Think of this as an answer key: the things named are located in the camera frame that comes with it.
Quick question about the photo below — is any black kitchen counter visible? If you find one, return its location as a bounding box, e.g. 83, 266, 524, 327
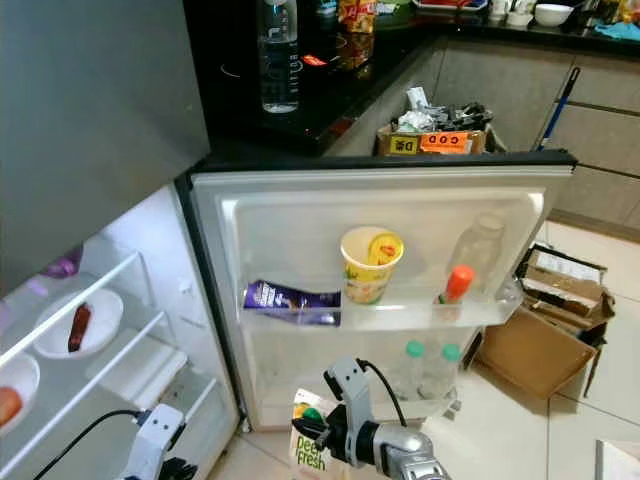
185, 0, 640, 226

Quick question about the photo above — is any white plastic tray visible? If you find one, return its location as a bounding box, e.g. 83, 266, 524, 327
120, 340, 191, 401

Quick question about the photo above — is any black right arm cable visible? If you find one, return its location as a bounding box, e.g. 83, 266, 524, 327
360, 358, 406, 426

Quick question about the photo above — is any blue mop handle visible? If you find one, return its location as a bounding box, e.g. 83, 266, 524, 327
535, 66, 583, 153

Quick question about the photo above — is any brown sausage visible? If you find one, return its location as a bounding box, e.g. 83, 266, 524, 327
68, 305, 93, 353

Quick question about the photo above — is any green cap water bottle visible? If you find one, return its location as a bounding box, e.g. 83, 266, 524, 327
395, 340, 426, 401
420, 344, 463, 403

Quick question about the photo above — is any purple cup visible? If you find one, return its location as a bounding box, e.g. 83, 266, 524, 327
40, 245, 83, 281

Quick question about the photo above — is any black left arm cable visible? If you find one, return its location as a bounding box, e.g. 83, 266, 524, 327
32, 410, 151, 480

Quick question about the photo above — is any yellow mango juice carton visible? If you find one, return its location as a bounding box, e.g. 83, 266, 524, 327
290, 390, 346, 476

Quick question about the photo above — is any red apple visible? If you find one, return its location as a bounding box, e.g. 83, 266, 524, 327
0, 385, 23, 426

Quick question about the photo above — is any clear plastic bottle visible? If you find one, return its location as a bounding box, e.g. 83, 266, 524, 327
445, 212, 508, 286

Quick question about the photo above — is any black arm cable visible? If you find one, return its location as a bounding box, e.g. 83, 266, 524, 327
360, 358, 406, 426
32, 410, 151, 480

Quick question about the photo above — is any white bowl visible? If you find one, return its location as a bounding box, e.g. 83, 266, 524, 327
532, 3, 576, 28
0, 352, 41, 433
32, 288, 126, 359

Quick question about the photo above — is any yellow red snack packet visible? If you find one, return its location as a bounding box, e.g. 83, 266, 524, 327
337, 0, 378, 36

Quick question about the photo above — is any yellow green noodle cup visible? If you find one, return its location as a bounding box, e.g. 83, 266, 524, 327
340, 226, 405, 304

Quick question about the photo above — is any cardboard box orange label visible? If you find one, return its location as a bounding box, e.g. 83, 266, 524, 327
375, 88, 506, 156

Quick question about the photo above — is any red tray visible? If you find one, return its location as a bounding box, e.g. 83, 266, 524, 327
410, 0, 486, 13

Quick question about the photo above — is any open cardboard box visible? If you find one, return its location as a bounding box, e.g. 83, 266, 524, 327
515, 243, 616, 331

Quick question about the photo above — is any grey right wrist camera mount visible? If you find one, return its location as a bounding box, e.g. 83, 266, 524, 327
325, 357, 373, 431

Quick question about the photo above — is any grey steel fridge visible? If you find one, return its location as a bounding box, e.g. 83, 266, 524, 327
0, 0, 241, 480

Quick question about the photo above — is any brown cardboard box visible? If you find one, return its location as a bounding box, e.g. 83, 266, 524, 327
475, 305, 606, 399

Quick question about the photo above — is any orange cap bottle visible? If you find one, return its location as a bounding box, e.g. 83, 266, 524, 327
435, 264, 476, 306

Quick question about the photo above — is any tall clear water bottle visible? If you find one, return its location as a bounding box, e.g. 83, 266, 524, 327
257, 0, 301, 114

